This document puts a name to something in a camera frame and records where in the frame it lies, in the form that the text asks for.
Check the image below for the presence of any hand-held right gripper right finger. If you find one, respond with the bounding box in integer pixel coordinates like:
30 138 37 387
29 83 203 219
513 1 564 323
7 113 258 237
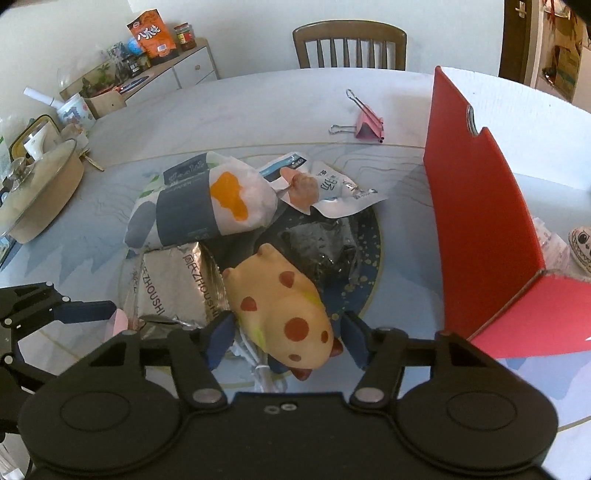
340 311 498 408

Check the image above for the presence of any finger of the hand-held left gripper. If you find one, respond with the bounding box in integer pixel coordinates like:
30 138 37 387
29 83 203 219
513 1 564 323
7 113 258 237
0 284 117 345
0 353 62 435

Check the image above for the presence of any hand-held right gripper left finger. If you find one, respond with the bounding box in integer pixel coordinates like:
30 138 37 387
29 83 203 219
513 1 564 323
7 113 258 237
92 311 237 409

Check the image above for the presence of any small pink object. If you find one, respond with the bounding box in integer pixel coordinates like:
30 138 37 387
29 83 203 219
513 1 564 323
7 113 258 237
107 308 129 341

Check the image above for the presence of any yellow spotted squishy toy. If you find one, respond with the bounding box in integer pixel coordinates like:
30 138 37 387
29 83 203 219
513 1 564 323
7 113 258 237
222 243 345 382

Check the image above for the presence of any silver foil packet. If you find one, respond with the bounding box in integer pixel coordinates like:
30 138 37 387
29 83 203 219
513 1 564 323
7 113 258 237
121 242 232 329

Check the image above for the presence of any black glitter packet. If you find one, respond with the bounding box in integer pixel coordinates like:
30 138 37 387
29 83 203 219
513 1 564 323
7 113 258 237
276 216 366 297

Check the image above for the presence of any white and grey snack bag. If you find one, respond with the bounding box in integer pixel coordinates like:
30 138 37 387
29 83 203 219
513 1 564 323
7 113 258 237
124 151 279 256

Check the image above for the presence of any red cardboard box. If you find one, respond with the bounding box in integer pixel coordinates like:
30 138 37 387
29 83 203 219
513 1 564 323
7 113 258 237
422 66 591 361

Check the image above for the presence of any beige pot with glass lid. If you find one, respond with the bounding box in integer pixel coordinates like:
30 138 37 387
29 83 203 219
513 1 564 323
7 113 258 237
0 137 87 244

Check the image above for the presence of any white snack packet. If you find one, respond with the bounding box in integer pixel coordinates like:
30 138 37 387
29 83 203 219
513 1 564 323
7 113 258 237
257 152 389 217

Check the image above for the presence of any yellow tray with white kettle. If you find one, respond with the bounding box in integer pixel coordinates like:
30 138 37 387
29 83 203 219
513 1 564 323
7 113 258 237
8 114 64 160

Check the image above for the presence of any floral white mug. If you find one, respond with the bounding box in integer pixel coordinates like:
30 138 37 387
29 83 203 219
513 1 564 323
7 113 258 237
55 92 98 136

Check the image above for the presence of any pink binder clip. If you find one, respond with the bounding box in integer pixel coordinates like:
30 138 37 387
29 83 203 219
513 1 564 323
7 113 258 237
329 89 387 145

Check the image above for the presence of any clear plastic bag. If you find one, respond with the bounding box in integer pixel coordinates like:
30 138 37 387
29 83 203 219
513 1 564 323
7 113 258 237
534 216 574 274

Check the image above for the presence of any white roller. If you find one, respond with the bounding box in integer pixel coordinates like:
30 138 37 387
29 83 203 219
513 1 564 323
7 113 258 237
23 87 64 110

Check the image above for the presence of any glass terrarium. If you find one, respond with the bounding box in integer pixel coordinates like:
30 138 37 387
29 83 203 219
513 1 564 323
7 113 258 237
59 59 127 118

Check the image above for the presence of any white cartoon face toy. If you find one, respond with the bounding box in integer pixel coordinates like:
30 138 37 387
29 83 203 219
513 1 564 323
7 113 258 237
568 226 591 278

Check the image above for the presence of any white sideboard cabinet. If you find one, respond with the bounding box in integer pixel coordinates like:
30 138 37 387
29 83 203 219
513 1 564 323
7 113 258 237
60 37 221 119

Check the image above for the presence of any orange snack bag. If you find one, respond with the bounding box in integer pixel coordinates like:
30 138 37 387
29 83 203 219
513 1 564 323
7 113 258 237
126 8 179 66

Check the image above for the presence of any red sauce jar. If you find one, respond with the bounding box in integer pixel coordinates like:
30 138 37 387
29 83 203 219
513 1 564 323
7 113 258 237
174 23 197 52

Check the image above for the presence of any brown wooden chair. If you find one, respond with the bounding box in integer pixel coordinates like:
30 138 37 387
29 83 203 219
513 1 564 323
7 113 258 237
292 21 408 71

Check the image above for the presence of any brown cardboard box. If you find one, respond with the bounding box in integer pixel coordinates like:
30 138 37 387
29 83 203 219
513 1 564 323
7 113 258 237
553 45 583 101

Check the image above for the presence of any dark wooden door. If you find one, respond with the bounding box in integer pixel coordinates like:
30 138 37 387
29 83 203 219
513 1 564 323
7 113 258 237
498 0 546 89

